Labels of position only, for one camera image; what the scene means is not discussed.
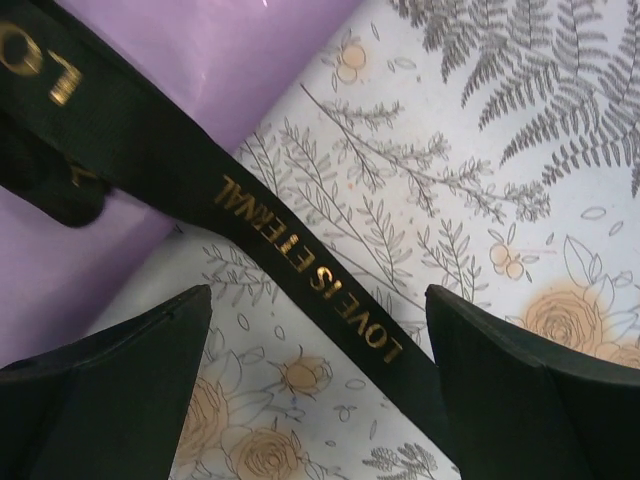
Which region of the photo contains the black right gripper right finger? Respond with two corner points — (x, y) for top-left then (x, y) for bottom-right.
(426, 285), (639, 480)

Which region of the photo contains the black gold-lettered ribbon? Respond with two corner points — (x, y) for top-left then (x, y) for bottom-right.
(1, 1), (454, 479)

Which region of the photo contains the floral patterned table mat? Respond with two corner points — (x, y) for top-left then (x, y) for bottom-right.
(99, 1), (639, 479)

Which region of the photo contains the purple wrapping paper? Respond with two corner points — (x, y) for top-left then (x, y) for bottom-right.
(1, 1), (356, 364)

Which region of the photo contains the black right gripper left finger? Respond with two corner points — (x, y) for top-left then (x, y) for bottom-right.
(1, 285), (212, 480)

